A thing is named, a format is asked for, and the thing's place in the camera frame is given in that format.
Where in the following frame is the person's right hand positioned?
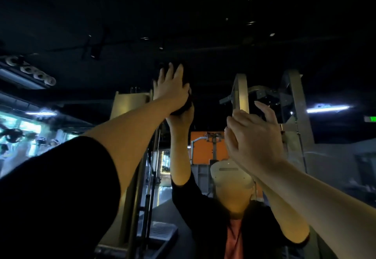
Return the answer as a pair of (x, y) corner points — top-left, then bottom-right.
(224, 101), (287, 176)

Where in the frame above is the person's left hand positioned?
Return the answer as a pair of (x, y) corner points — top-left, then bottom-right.
(152, 62), (192, 115)

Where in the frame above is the large wall mirror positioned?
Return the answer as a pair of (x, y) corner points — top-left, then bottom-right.
(0, 0), (376, 259)

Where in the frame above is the person's right forearm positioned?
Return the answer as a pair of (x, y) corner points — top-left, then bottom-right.
(257, 158), (376, 259)

